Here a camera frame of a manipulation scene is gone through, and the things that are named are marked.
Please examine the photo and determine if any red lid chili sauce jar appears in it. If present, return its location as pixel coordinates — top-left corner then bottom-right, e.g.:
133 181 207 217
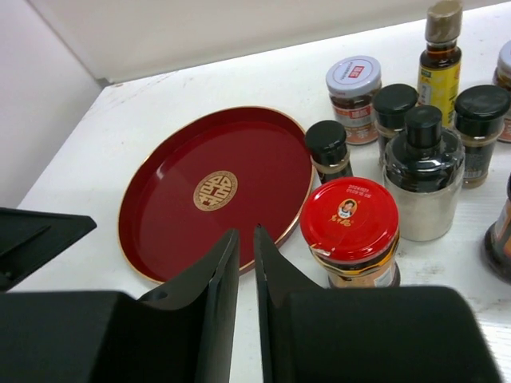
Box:
299 177 401 288

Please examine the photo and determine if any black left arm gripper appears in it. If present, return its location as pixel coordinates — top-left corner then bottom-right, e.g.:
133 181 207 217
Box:
1 207 97 292

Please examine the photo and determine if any small black cap spice bottle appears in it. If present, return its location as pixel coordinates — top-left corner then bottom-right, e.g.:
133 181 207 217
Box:
304 120 353 184

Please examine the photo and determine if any yellow label oil bottle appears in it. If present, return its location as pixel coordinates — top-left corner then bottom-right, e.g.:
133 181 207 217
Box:
417 1 463 128

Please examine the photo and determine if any clear jar white powder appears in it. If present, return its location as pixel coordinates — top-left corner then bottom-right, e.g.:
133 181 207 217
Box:
383 105 465 242

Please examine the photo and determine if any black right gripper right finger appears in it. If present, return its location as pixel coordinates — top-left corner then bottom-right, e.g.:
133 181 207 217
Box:
254 225 331 382

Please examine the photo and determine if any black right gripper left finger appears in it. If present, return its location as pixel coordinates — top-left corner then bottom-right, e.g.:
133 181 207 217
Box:
139 229 240 382

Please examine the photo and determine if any black cap pepper bottle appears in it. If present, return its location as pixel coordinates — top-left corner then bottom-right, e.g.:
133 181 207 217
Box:
454 85 510 188

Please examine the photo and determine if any white lid sauce jar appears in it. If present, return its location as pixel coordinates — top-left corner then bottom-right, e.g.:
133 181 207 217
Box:
326 55 382 145

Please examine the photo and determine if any red round tray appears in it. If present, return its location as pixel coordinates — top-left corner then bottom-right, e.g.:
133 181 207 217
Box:
118 106 315 282

